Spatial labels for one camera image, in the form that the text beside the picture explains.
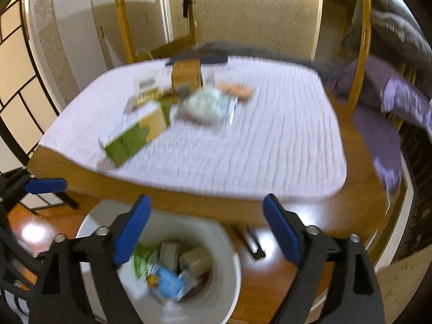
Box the blue white carton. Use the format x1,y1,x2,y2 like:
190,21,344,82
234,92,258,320
145,265,201,304

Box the green white carton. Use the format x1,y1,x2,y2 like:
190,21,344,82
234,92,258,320
98,101,171,167

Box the white red blue medicine box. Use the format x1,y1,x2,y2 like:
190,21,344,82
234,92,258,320
134,72,160,94

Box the yellow biscuit packet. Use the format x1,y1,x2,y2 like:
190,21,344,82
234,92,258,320
124,88,179,113

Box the small gold Loreal box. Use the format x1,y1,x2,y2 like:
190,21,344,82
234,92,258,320
171,59,202,93

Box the plastic bag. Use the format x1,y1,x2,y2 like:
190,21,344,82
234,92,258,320
176,87,238,132

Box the makeup puff sponges packet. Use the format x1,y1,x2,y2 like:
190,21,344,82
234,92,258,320
216,82,253,101

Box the large brown cardboard box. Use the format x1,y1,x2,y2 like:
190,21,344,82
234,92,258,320
179,246,212,278

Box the white trash bin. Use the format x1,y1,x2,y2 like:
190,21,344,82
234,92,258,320
75,199,242,324

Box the wooden table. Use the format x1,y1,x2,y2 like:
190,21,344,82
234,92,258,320
28,94,387,241

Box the shoji sliding screen door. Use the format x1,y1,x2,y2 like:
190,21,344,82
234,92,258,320
0,0,65,210

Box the white quilted mat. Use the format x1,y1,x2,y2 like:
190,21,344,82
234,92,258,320
39,56,347,200

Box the white closet doors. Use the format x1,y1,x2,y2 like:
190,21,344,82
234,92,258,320
53,0,173,89

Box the purple pillow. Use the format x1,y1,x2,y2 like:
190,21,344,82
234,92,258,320
353,55,431,195

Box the dark blue smartphone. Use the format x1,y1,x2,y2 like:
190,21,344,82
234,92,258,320
165,53,228,66

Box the grey brown duvet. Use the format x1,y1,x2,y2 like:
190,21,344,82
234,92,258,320
177,41,355,82

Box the grey striped upper bedding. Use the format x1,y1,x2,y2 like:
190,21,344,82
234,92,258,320
343,0,432,75

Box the white charging cable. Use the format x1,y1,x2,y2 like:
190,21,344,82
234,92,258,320
134,48,155,62

